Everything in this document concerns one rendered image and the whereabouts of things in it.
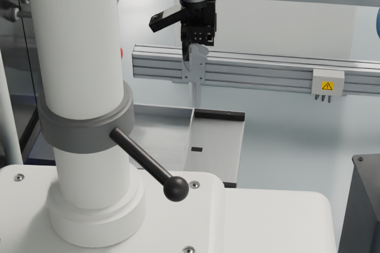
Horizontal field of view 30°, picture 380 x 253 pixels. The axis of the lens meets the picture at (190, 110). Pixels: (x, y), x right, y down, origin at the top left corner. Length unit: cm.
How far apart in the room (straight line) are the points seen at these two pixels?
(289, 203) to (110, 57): 30
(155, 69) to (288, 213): 212
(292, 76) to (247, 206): 205
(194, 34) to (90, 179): 109
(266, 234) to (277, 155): 244
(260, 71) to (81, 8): 229
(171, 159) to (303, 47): 172
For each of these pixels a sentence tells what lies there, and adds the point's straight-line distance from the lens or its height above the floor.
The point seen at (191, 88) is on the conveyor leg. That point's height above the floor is 39.
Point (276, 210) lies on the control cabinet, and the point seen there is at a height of 155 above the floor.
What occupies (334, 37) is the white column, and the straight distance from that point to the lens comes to 342.
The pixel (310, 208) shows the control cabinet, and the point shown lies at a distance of 80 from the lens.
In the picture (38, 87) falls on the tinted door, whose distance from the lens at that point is 149.
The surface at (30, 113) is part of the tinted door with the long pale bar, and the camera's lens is 146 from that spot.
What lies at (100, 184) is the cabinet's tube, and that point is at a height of 166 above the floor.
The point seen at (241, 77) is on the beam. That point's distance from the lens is 284.
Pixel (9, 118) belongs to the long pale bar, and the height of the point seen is 144.
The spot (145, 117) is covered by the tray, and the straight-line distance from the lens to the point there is 199.
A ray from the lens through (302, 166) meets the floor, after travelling 316.
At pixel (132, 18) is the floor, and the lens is 417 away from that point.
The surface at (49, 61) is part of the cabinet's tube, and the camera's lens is 59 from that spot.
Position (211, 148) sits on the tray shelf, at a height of 88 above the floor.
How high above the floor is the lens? 212
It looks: 38 degrees down
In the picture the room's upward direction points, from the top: straight up
